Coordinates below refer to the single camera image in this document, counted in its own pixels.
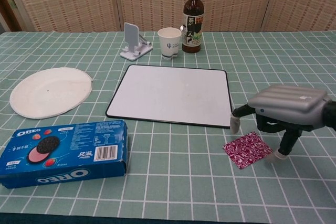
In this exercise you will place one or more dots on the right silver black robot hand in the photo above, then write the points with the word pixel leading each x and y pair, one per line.
pixel 291 106

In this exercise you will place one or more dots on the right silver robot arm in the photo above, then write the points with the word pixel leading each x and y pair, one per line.
pixel 332 115

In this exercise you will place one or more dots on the white board black frame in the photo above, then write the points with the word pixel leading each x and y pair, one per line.
pixel 170 94

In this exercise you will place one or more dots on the dark tea bottle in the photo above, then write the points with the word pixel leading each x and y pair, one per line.
pixel 193 24

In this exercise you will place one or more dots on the green grid tablecloth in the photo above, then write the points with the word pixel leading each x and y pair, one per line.
pixel 183 176

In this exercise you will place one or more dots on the white paper cup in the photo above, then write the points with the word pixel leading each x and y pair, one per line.
pixel 169 43

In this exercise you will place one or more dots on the white folding phone stand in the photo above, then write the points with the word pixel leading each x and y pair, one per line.
pixel 132 40

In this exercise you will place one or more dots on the blue Oreo cookie box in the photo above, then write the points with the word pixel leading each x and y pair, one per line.
pixel 65 155

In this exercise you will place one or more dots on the bamboo folding screen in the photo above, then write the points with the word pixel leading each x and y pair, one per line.
pixel 78 1

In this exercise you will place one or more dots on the white paper plate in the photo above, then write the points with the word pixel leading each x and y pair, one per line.
pixel 50 93

